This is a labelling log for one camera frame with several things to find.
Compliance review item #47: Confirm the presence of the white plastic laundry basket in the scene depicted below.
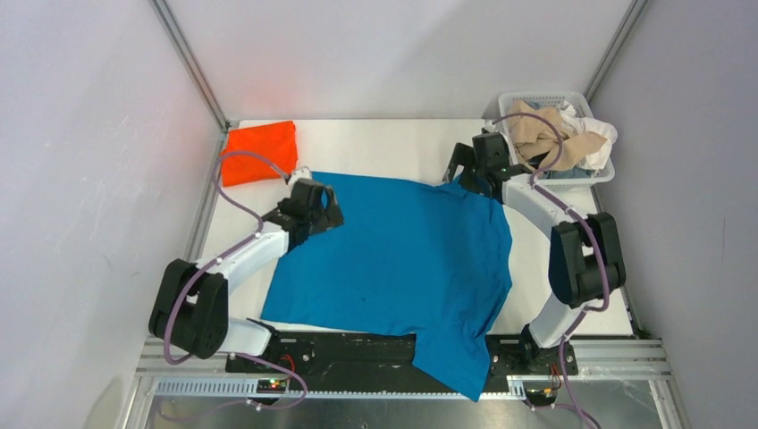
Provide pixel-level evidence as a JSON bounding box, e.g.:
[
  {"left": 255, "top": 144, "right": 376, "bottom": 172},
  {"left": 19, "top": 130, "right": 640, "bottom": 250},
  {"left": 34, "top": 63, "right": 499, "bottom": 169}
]
[{"left": 493, "top": 90, "right": 618, "bottom": 188}]

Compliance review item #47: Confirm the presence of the left aluminium frame post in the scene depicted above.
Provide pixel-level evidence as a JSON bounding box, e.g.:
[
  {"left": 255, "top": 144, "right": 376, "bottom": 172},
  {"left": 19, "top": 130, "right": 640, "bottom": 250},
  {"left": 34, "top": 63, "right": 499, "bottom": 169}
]
[{"left": 149, "top": 0, "right": 230, "bottom": 133}]

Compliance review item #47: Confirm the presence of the left controller board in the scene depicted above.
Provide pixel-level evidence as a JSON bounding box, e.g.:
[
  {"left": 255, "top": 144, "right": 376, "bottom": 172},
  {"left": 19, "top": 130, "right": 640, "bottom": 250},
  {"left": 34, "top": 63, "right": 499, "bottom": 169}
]
[{"left": 255, "top": 378, "right": 289, "bottom": 395}]

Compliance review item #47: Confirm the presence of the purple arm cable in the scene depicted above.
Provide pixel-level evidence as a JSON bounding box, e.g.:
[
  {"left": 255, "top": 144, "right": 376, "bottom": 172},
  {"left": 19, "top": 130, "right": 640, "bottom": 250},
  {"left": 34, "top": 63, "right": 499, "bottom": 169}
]
[
  {"left": 491, "top": 112, "right": 612, "bottom": 429},
  {"left": 162, "top": 150, "right": 298, "bottom": 367}
]

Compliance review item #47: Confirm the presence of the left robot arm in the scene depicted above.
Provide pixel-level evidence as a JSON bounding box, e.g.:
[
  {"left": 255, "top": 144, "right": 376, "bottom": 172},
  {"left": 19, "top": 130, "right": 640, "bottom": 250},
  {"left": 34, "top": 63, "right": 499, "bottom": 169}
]
[{"left": 148, "top": 150, "right": 344, "bottom": 372}]

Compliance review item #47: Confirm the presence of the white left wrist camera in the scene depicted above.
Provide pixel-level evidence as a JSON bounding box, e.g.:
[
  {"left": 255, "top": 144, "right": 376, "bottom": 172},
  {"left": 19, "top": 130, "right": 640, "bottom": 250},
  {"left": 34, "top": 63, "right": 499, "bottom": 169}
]
[{"left": 287, "top": 166, "right": 313, "bottom": 184}]

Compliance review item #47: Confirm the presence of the right controller board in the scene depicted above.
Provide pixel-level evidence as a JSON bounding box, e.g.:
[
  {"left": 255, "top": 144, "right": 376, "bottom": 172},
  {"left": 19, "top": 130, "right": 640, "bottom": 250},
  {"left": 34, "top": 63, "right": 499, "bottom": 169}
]
[{"left": 524, "top": 386, "right": 560, "bottom": 411}]

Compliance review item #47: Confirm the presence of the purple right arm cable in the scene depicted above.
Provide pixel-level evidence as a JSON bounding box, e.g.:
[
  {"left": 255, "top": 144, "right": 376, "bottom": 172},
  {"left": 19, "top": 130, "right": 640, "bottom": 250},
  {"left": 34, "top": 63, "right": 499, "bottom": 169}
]
[{"left": 491, "top": 112, "right": 612, "bottom": 429}]

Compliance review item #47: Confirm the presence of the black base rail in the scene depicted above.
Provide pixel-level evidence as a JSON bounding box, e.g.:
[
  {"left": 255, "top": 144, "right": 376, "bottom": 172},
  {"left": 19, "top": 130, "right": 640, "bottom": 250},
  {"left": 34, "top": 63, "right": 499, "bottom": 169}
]
[{"left": 224, "top": 332, "right": 579, "bottom": 399}]

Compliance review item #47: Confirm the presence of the controller board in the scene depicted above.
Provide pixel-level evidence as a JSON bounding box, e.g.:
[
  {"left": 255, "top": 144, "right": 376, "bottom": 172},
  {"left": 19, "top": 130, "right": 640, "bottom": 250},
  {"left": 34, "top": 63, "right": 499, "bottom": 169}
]
[
  {"left": 255, "top": 378, "right": 289, "bottom": 395},
  {"left": 524, "top": 386, "right": 560, "bottom": 411}
]

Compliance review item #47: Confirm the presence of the folded orange t shirt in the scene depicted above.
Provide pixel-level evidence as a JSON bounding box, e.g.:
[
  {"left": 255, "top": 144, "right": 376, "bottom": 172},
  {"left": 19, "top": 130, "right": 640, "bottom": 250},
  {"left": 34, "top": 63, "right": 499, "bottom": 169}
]
[{"left": 221, "top": 121, "right": 299, "bottom": 187}]

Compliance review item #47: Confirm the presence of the light blue t shirt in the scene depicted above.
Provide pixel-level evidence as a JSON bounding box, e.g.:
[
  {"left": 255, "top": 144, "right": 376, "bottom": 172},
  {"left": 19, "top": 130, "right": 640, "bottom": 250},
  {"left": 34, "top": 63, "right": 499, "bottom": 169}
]
[{"left": 544, "top": 166, "right": 595, "bottom": 180}]

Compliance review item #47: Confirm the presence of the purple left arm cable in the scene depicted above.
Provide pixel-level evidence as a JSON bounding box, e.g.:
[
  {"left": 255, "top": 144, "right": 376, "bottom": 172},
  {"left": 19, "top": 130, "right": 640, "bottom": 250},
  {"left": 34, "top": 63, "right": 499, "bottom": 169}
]
[{"left": 162, "top": 150, "right": 298, "bottom": 367}]

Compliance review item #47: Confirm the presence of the beige t shirt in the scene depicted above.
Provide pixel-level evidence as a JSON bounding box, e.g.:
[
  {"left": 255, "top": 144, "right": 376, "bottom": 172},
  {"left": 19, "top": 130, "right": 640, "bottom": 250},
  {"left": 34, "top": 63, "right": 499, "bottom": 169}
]
[{"left": 506, "top": 100, "right": 580, "bottom": 171}]

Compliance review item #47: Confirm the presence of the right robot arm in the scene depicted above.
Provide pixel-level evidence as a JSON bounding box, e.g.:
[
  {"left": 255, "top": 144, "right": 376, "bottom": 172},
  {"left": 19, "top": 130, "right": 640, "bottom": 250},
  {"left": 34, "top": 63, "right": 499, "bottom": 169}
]
[{"left": 443, "top": 132, "right": 626, "bottom": 375}]

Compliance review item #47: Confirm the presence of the aluminium frame post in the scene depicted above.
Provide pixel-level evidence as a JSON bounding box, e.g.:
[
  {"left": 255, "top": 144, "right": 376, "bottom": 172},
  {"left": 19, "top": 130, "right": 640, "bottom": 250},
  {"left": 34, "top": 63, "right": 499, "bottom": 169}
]
[
  {"left": 149, "top": 0, "right": 230, "bottom": 133},
  {"left": 584, "top": 0, "right": 650, "bottom": 103}
]

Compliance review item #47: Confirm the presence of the right aluminium frame post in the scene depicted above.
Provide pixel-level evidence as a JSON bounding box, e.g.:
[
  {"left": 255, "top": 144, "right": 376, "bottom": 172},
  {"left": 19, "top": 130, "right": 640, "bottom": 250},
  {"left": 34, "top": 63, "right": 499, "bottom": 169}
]
[{"left": 584, "top": 0, "right": 650, "bottom": 103}]

